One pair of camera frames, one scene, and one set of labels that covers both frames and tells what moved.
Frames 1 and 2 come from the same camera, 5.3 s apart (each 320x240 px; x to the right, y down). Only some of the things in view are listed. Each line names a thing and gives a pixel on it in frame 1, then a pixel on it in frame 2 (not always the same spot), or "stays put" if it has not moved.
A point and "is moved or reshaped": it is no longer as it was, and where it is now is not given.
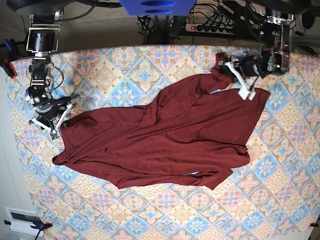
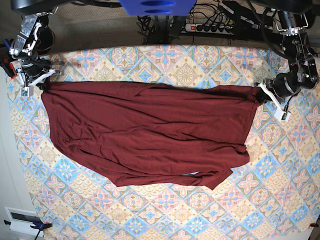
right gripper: (250, 65) to (282, 85)
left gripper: (53, 117) to (34, 70)
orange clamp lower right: (313, 224) stays put
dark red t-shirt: (195, 126) is moved or reshaped
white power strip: (209, 29) stays put
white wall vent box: (21, 220) stays put
